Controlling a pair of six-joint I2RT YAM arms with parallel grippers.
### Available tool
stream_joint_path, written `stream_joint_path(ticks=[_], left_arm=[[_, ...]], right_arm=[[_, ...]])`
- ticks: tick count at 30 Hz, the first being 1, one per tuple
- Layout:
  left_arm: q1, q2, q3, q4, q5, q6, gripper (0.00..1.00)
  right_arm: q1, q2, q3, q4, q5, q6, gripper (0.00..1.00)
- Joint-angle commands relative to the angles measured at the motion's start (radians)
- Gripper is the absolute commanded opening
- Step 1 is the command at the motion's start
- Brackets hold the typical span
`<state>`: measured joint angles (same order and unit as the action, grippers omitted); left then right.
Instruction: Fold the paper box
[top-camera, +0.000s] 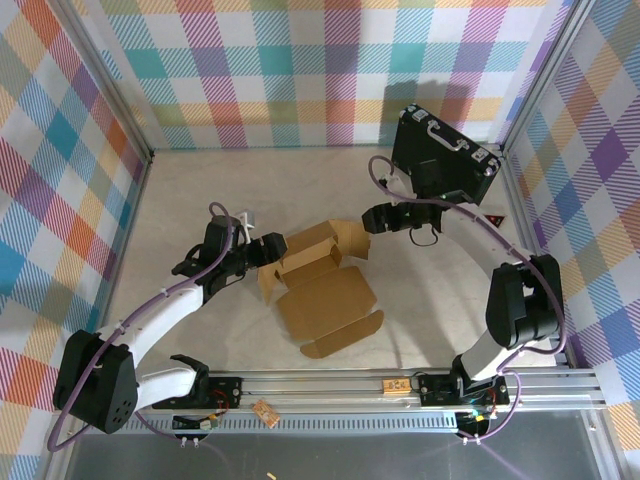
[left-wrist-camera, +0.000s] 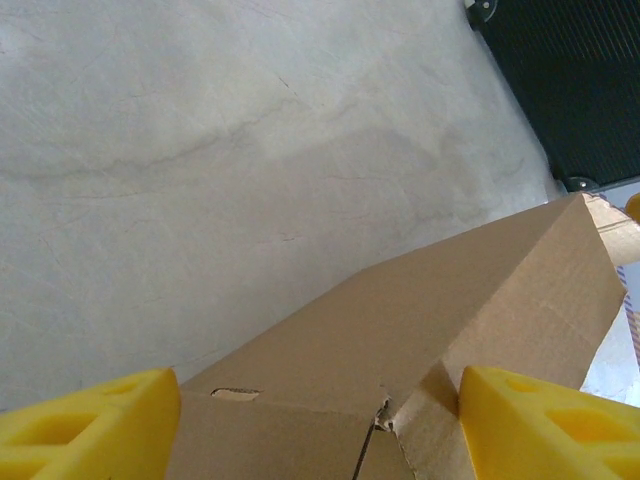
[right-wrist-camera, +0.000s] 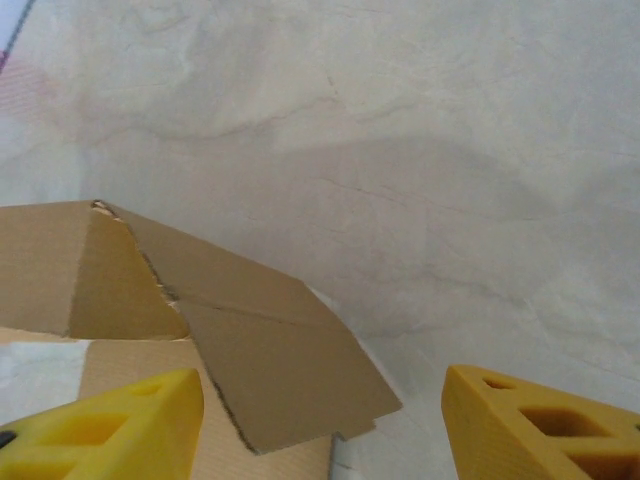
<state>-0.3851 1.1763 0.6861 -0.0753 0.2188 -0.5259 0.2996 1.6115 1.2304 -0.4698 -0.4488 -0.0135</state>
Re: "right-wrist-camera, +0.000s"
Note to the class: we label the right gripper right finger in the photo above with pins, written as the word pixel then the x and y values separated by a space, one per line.
pixel 525 440

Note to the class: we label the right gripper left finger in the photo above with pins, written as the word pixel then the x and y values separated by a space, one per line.
pixel 100 440

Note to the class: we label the brown cardboard mailer box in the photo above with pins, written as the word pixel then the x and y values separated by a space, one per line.
pixel 250 350

